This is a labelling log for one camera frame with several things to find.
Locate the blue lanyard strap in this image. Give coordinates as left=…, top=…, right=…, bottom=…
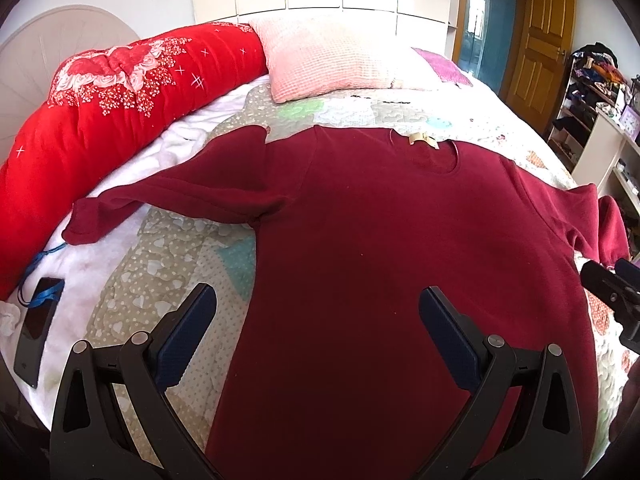
left=15, top=242, right=68, bottom=309

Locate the white fleece blanket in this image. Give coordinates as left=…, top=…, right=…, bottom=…
left=10, top=76, right=268, bottom=427

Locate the black smartphone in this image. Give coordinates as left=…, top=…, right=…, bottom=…
left=14, top=278, right=65, bottom=388

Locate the wooden door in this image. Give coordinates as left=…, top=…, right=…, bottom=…
left=506, top=0, right=576, bottom=136

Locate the pink checkered pillow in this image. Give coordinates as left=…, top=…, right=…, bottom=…
left=250, top=14, right=440, bottom=104

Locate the white round headboard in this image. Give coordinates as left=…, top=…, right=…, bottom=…
left=0, top=6, right=139, bottom=159

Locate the red floral quilt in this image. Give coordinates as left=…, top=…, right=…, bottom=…
left=1, top=22, right=267, bottom=299

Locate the dark red sweater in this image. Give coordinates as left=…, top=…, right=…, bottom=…
left=63, top=126, right=629, bottom=479

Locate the white shelf unit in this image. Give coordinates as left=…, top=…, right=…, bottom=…
left=548, top=42, right=639, bottom=229

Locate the magenta pillow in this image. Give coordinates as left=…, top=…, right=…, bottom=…
left=414, top=48, right=472, bottom=86

